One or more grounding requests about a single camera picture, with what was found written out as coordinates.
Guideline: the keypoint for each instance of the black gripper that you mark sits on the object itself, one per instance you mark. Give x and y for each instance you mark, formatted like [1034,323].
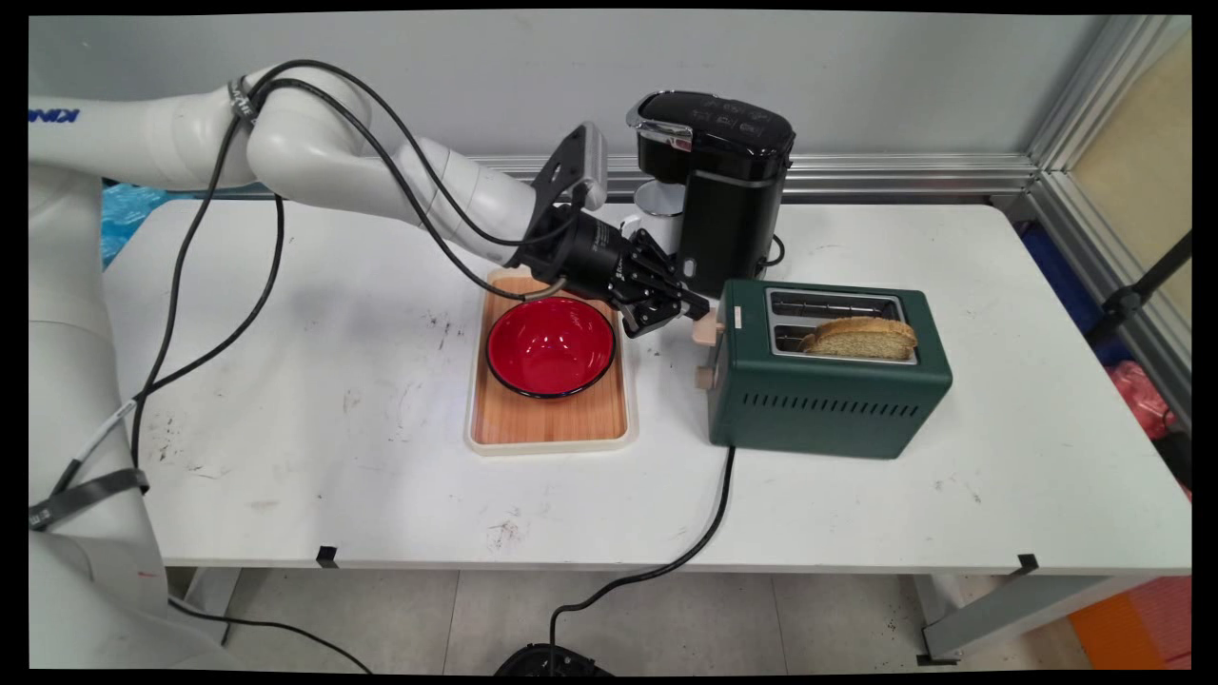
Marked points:
[595,262]

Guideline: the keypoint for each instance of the white enamel mug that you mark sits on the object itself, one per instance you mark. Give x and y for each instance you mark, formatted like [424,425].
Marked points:
[661,209]

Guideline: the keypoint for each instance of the blue bubble wrap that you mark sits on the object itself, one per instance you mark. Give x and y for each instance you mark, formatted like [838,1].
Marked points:
[133,214]

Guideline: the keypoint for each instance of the beige partition panel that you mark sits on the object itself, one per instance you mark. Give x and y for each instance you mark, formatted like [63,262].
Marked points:
[1142,171]

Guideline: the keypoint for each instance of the toasted bread slice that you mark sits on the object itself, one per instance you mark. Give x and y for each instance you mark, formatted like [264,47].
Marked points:
[861,338]

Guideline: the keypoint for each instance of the black tripod stand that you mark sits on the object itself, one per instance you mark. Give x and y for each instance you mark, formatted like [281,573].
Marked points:
[1128,303]

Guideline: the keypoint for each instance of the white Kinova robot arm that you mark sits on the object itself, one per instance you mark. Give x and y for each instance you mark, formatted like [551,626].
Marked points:
[314,143]

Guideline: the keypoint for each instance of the red bowl with black rim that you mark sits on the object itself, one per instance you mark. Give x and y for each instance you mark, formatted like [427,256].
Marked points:
[552,347]

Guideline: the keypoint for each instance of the green two-slot toaster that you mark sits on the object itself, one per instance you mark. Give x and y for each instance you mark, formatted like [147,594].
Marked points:
[818,409]

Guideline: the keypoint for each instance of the horizontal aluminium frame rail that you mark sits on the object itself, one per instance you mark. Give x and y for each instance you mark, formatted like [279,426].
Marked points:
[904,176]

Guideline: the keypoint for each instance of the wooden tray with cream rim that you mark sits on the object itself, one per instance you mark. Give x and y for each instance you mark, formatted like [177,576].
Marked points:
[552,423]

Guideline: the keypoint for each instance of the beige toaster knob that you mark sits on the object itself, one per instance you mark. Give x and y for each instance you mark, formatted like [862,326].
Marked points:
[705,379]

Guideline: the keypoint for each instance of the orange box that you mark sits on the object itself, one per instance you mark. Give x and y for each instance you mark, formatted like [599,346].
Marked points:
[1118,633]

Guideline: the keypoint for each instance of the grey table leg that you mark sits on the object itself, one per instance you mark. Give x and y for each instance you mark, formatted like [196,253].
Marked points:
[1028,614]

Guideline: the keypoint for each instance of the black tape strip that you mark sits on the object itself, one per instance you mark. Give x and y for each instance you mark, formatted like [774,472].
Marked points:
[327,557]
[1027,563]

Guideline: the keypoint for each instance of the black coffee machine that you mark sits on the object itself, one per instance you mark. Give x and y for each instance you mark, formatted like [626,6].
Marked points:
[733,190]

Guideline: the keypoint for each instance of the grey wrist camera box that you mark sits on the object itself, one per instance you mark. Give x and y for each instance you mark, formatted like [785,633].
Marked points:
[590,162]

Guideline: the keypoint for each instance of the black round floor object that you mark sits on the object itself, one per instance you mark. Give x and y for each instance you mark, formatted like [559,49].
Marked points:
[552,661]

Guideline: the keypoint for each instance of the slanted aluminium frame post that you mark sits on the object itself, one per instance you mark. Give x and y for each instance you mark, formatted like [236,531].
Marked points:
[1094,219]

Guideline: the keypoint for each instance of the red plastic bag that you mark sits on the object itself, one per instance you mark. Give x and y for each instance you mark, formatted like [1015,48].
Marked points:
[1142,400]

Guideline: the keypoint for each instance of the beige toaster lever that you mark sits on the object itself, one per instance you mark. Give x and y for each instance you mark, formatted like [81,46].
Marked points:
[709,331]

